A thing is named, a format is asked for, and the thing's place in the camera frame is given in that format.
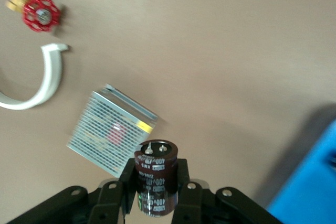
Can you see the dark brown cylindrical capacitor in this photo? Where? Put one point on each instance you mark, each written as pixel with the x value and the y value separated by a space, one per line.
pixel 155 176

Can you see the white curved plastic clamp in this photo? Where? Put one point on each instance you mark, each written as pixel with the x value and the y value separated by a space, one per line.
pixel 51 77

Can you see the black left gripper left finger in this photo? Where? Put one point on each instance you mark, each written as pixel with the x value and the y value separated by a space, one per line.
pixel 110 203

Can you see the metal mesh power supply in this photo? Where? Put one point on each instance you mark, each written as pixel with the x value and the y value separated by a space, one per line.
pixel 105 129

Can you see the red handwheel brass valve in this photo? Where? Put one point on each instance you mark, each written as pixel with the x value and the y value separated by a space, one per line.
pixel 39 15

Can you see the blue plastic tray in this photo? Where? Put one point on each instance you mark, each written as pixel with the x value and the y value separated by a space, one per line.
pixel 309 182

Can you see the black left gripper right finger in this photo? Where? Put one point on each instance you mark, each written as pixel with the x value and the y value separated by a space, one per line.
pixel 190 203

